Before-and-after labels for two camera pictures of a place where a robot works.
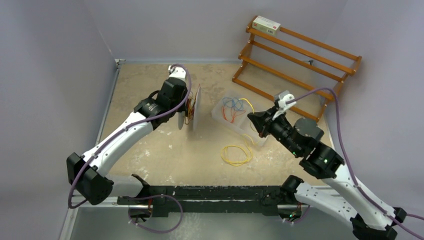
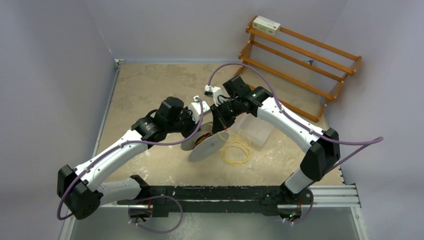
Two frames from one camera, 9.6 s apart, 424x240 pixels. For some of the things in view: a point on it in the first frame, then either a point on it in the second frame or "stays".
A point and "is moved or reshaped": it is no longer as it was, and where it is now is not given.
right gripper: [259, 119] to [221, 123]
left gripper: [182, 109] to [193, 125]
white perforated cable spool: [181, 115] is moved or reshaped
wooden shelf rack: [303, 74] stays
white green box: [266, 25] stays
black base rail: [202, 199] stays
